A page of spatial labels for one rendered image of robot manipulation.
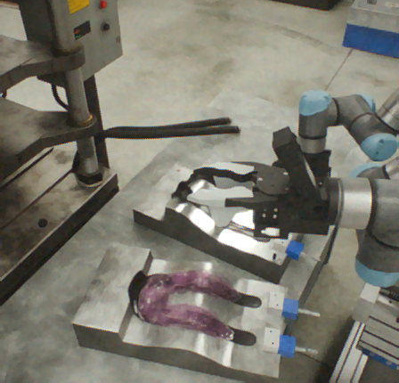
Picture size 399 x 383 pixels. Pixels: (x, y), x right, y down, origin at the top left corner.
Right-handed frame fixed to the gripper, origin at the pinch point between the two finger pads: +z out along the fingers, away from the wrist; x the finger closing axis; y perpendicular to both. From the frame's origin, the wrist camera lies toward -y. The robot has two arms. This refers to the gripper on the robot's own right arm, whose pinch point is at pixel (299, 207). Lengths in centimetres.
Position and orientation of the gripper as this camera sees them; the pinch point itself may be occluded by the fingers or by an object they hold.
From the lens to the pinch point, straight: 141.8
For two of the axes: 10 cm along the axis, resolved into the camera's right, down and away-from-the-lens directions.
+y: 8.6, 2.2, -4.5
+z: 0.5, 8.6, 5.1
